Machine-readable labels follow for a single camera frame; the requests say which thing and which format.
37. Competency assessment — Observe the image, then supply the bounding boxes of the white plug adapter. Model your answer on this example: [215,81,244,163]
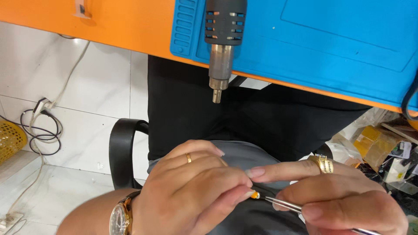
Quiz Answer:
[34,97,55,112]

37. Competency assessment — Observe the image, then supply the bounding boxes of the wide gold ring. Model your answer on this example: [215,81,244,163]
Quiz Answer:
[307,154,334,174]

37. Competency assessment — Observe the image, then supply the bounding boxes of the blue silicone work mat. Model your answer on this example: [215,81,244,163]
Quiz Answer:
[169,0,418,113]

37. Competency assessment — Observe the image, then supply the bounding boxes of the grey hot air gun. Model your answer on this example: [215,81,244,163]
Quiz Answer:
[204,0,248,104]

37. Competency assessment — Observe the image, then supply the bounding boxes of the yellow plastic basket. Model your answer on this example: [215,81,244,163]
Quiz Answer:
[0,120,29,166]

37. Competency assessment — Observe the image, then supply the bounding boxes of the person's right hand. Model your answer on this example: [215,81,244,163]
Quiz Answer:
[246,157,409,235]

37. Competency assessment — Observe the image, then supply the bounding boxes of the small clear plastic bracket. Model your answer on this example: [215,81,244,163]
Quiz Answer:
[73,0,92,19]

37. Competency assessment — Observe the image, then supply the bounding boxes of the person's left hand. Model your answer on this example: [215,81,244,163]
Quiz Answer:
[131,140,256,235]

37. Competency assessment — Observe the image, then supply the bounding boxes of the gold wristwatch with brown strap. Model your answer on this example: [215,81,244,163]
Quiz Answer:
[109,190,142,235]

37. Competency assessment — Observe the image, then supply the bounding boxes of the thick black cable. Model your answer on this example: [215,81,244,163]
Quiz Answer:
[401,69,418,122]

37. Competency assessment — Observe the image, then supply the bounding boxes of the person's grey shirt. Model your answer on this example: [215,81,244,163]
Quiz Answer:
[147,140,309,235]

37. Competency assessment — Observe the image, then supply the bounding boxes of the thin black looped cable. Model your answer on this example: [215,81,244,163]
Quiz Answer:
[20,109,63,156]

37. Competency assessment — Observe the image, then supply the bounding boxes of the silver metal tweezers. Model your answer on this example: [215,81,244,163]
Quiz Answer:
[264,195,383,235]

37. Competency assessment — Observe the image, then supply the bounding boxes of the black chair armrest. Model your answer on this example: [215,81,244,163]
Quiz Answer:
[108,118,149,191]

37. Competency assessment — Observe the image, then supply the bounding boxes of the person's black trousers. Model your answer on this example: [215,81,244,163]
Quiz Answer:
[147,54,373,163]

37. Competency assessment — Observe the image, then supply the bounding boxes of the white power cable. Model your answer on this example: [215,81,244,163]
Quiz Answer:
[6,34,91,220]

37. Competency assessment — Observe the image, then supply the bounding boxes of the heap of packets and boxes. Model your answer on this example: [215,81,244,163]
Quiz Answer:
[326,108,418,235]

